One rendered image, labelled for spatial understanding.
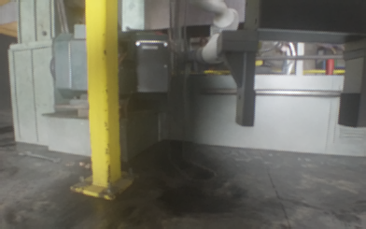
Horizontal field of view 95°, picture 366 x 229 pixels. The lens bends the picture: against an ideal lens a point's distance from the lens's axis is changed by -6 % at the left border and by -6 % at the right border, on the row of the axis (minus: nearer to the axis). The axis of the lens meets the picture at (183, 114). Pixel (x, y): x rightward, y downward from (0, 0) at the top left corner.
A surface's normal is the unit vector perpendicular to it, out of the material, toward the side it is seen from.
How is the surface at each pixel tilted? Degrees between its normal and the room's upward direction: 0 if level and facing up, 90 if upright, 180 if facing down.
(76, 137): 90
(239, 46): 90
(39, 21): 90
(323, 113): 90
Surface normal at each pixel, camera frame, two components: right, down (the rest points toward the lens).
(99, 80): -0.27, 0.11
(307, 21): -0.01, 0.12
